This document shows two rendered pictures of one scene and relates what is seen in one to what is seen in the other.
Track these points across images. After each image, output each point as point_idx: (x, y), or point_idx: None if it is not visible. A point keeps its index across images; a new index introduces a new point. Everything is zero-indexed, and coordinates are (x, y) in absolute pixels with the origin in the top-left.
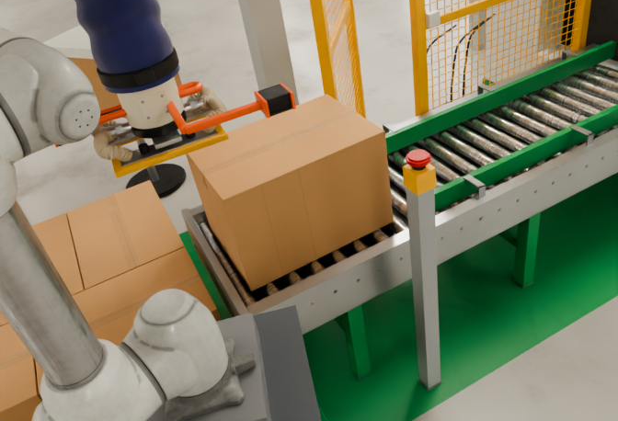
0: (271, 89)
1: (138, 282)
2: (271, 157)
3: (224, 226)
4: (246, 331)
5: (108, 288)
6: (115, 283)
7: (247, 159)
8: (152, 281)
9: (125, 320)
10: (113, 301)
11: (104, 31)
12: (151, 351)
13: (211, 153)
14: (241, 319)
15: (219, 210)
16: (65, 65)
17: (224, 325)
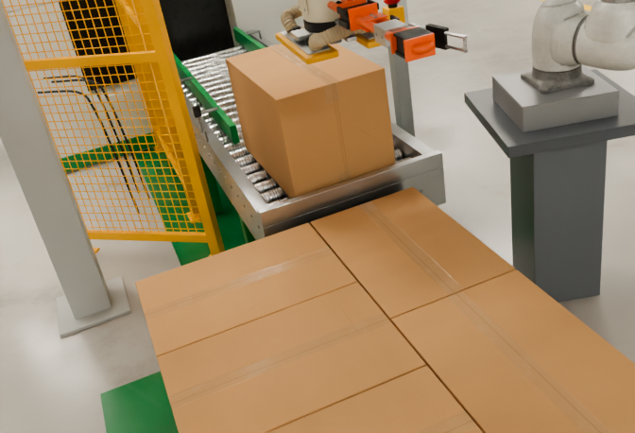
0: None
1: (359, 240)
2: (327, 61)
3: (366, 120)
4: (510, 75)
5: (362, 261)
6: (355, 257)
7: (323, 69)
8: (361, 232)
9: (418, 235)
10: (386, 251)
11: None
12: (587, 11)
13: (297, 85)
14: (499, 77)
15: (362, 102)
16: None
17: (505, 81)
